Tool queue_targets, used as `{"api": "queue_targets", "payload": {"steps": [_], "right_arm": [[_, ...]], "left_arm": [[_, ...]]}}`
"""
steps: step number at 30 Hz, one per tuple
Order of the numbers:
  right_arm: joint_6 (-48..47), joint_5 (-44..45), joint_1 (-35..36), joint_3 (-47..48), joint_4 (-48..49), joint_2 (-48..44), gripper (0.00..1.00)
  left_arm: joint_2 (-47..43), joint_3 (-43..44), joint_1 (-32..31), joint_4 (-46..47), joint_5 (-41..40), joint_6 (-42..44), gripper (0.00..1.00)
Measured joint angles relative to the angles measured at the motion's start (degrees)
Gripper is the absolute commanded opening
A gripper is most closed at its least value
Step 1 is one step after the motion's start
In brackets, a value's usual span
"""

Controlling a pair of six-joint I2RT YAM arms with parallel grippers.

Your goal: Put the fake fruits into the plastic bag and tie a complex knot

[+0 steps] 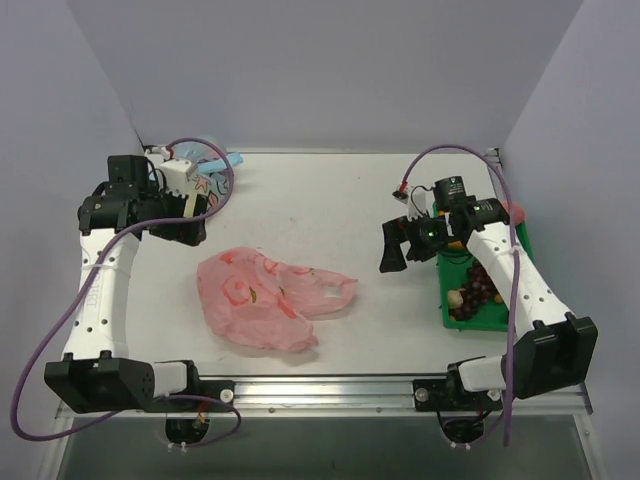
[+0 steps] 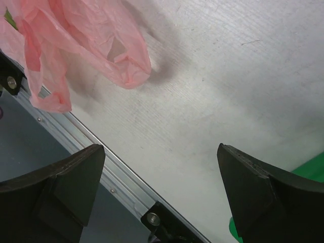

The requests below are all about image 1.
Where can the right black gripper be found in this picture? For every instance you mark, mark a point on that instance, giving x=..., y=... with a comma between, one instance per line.
x=410, y=239

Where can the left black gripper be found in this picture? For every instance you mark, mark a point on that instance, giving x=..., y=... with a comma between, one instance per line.
x=179, y=226

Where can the purple fake grape bunch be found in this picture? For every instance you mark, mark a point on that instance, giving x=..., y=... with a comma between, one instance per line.
x=478, y=291

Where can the pink plastic bag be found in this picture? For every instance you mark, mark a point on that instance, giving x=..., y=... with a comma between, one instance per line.
x=252, y=300

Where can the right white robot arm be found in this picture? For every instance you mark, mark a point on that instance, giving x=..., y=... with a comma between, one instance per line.
x=551, y=348

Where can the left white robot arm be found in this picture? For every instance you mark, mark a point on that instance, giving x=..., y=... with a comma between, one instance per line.
x=96, y=373

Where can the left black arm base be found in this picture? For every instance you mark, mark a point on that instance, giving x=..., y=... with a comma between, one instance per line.
x=205, y=396

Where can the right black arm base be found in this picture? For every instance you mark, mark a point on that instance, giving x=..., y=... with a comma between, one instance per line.
x=444, y=394

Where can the blue tied plastic bag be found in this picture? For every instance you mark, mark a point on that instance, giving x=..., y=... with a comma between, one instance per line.
x=212, y=158

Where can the fake garlic bulb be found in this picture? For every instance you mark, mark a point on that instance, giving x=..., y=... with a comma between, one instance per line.
x=455, y=299

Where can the fake pink peach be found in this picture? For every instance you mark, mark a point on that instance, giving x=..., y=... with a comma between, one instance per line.
x=519, y=213

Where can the green plastic tray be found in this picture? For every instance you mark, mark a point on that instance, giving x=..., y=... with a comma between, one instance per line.
x=452, y=264

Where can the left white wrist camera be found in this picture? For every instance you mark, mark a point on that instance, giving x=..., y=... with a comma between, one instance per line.
x=180, y=175

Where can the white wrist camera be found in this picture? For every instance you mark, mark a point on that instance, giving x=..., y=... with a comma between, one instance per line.
x=180, y=175
x=415, y=199

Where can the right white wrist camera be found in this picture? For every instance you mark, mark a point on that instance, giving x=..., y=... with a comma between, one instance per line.
x=415, y=199

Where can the aluminium front rail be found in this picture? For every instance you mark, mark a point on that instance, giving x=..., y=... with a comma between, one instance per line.
x=361, y=396

